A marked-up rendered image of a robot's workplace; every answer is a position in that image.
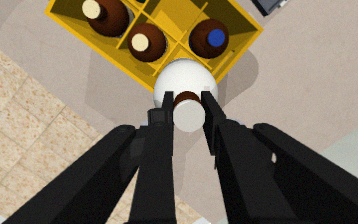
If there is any dark grey tray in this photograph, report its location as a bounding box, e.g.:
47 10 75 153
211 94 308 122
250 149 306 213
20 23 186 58
251 0 284 16

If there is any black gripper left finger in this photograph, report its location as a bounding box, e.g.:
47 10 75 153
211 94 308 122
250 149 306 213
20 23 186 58
1 91 177 224

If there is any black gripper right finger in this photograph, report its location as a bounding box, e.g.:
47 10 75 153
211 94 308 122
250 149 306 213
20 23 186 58
201 91 358 224

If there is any brown bottle with blue cap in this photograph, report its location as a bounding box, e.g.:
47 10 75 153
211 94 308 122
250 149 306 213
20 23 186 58
188 18 229 59

